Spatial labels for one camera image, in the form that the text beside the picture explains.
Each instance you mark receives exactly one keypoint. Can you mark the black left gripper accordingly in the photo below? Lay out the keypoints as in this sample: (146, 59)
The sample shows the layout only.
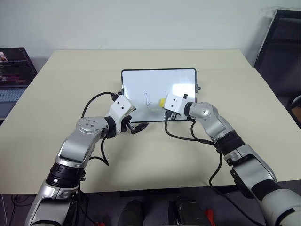
(125, 126)

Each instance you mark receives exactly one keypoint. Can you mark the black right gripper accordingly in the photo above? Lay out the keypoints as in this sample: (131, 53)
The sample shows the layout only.
(171, 115)

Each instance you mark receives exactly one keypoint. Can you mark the yellow whiteboard eraser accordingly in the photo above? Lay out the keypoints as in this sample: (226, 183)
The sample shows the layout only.
(162, 102)

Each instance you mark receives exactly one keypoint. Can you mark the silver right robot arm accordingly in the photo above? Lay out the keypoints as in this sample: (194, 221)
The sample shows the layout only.
(235, 150)

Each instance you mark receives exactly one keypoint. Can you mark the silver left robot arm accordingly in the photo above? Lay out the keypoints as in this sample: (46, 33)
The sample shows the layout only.
(81, 141)

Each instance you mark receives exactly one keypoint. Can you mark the black framed small whiteboard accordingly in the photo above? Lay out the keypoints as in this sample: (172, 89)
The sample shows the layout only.
(155, 87)

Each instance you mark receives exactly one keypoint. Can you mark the dark rounded shape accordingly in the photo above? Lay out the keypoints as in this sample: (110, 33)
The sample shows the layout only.
(187, 210)

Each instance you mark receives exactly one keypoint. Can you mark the black round chair part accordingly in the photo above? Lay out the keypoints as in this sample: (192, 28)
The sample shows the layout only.
(295, 110)

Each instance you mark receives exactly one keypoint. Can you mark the open laptop computer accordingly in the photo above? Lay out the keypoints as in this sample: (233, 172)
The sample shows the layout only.
(13, 75)

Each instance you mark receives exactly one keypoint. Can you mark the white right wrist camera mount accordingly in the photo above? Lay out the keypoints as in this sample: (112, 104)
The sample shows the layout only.
(175, 103)

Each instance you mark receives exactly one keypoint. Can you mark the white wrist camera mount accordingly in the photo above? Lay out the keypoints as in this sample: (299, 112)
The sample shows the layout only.
(175, 103)
(121, 106)

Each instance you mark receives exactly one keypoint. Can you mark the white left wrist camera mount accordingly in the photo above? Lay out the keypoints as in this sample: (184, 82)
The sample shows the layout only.
(121, 106)

